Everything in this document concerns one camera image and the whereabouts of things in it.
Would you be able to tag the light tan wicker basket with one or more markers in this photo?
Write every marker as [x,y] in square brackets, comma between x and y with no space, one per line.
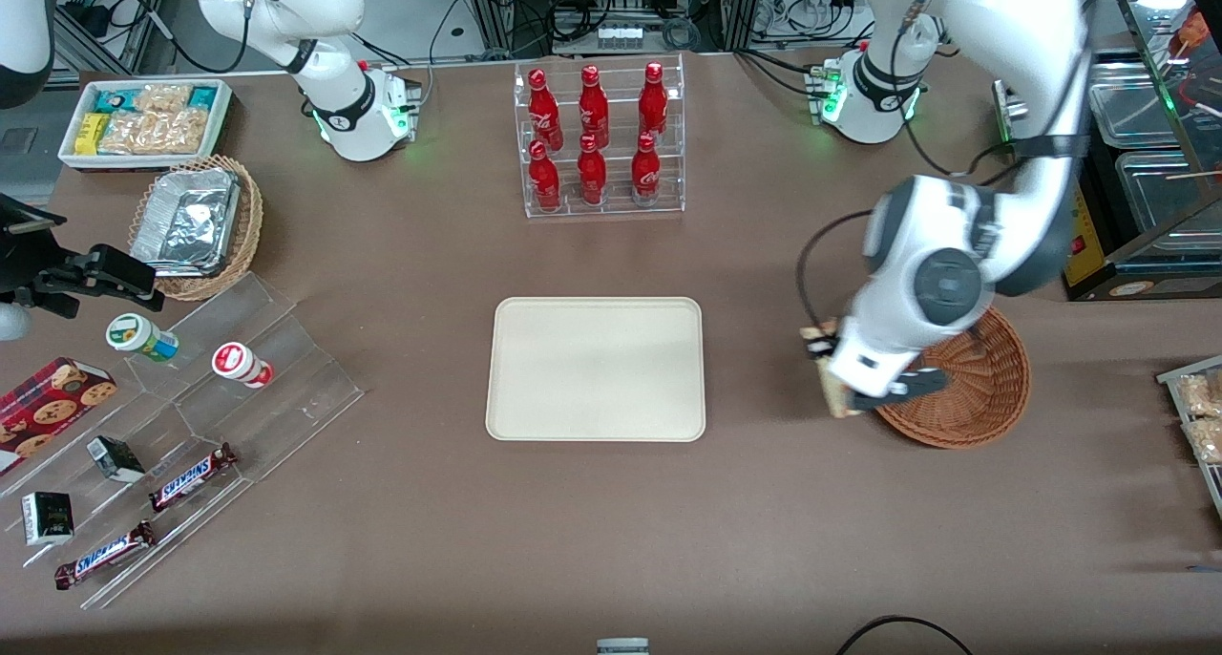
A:
[250,225]

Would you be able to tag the black food warmer cabinet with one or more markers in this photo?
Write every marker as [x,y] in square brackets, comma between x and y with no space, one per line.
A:
[1146,111]

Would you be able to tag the aluminium foil tray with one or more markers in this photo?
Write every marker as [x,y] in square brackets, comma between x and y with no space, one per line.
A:
[186,223]

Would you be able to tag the cream plastic tray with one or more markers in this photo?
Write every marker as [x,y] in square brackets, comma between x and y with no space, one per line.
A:
[592,369]

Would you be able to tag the grey device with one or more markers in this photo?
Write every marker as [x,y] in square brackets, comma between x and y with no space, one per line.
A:
[622,647]

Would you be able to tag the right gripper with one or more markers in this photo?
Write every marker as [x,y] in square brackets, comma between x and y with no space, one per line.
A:
[27,265]

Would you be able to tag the small black chocolate box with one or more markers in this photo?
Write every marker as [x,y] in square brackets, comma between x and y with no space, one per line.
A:
[48,518]
[116,458]

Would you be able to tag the clear acrylic stepped display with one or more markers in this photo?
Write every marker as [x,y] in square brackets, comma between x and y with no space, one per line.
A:
[286,388]

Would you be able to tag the red label yogurt cup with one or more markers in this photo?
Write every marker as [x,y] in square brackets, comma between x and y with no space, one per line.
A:
[241,364]

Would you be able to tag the green label yogurt cup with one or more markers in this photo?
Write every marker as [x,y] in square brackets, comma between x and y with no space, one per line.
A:
[141,337]

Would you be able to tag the red cookie box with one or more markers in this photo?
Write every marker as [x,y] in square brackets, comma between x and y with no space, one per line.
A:
[48,407]

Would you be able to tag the yellow snack pack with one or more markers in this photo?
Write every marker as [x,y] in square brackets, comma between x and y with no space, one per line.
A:
[91,134]

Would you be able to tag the clear bag of crackers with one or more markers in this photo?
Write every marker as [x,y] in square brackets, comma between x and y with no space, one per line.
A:
[162,98]
[158,132]

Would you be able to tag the white snack bin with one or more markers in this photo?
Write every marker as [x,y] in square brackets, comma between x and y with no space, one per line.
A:
[143,161]

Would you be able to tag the clear acrylic bottle rack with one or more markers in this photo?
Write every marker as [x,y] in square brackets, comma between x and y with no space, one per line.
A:
[616,206]

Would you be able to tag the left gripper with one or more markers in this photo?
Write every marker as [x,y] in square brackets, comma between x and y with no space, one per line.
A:
[823,348]

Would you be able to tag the triangular sandwich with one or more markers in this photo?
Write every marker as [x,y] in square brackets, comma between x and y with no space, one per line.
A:
[838,397]

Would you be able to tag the brown round wicker basket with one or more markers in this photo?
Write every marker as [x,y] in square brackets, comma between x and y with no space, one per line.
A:
[983,397]

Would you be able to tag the teal snack pack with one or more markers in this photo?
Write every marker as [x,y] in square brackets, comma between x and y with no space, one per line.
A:
[112,99]
[202,96]

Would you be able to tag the snickers chocolate bar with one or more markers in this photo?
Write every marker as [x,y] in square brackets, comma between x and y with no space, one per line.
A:
[105,555]
[191,476]

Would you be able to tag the red cola bottle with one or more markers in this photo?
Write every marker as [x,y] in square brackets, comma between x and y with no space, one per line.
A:
[593,109]
[543,111]
[544,179]
[592,173]
[646,171]
[653,103]

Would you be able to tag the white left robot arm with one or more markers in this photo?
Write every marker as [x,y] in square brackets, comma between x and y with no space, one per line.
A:
[1012,25]

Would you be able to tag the metal tray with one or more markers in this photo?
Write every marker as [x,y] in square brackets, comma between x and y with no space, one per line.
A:
[1212,488]

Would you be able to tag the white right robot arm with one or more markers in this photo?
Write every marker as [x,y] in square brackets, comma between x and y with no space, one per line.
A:
[329,92]

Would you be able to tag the white power strip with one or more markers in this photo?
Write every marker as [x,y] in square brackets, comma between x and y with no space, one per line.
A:
[621,35]

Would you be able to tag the clear bag of pastry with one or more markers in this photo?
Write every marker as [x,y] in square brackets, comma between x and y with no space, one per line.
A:
[1201,393]
[1208,440]

